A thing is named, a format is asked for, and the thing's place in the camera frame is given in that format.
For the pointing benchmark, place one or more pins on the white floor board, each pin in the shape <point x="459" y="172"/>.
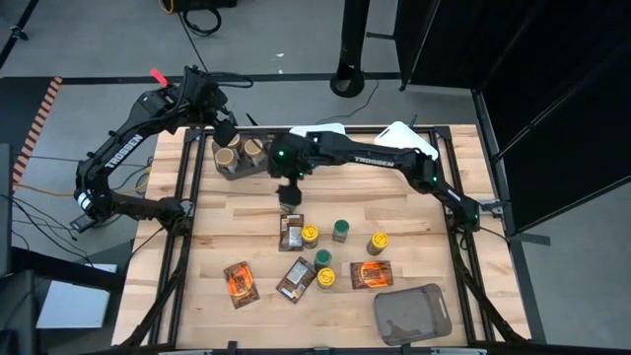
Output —
<point x="74" y="305"/>

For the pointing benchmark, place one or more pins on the gray plastic bin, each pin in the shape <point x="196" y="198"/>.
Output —
<point x="411" y="315"/>
<point x="246" y="171"/>

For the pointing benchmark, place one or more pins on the white plastic bin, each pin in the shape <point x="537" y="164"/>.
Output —
<point x="320" y="129"/>
<point x="401" y="135"/>

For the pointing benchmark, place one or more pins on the red tape tag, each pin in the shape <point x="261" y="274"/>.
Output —
<point x="159" y="77"/>

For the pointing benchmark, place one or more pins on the black striped floor mat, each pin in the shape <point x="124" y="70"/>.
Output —
<point x="20" y="113"/>

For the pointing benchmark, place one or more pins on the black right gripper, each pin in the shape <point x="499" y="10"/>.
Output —
<point x="291" y="158"/>

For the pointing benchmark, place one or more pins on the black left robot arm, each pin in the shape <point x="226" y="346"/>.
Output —
<point x="123" y="150"/>

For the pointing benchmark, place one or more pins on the black curtain panel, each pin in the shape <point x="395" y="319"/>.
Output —
<point x="493" y="39"/>
<point x="567" y="172"/>

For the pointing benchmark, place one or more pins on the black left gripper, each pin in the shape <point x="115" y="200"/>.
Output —
<point x="214" y="106"/>

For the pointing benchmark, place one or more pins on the yellow lid dark spice can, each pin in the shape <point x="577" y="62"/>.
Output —
<point x="378" y="240"/>
<point x="326" y="277"/>
<point x="309" y="234"/>

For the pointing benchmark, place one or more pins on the brown foil spice packet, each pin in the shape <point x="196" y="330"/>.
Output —
<point x="295" y="281"/>
<point x="291" y="236"/>

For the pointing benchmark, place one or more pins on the black tripod leg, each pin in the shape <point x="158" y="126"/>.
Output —
<point x="17" y="33"/>

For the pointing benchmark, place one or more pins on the tan lid spice jar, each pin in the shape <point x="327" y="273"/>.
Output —
<point x="254" y="148"/>
<point x="226" y="158"/>
<point x="235" y="143"/>

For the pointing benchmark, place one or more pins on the gray panel foot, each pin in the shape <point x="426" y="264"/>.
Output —
<point x="530" y="238"/>

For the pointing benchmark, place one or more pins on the orange foil spice packet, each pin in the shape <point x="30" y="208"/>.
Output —
<point x="241" y="286"/>
<point x="372" y="275"/>

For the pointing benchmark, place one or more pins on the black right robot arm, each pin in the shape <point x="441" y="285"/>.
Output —
<point x="374" y="160"/>

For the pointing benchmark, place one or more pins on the black table frame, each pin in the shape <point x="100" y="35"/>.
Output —
<point x="362" y="129"/>

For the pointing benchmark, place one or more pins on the black column stand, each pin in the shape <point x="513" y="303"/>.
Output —
<point x="352" y="39"/>

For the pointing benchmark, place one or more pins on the black floor beam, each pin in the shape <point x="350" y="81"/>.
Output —
<point x="59" y="270"/>

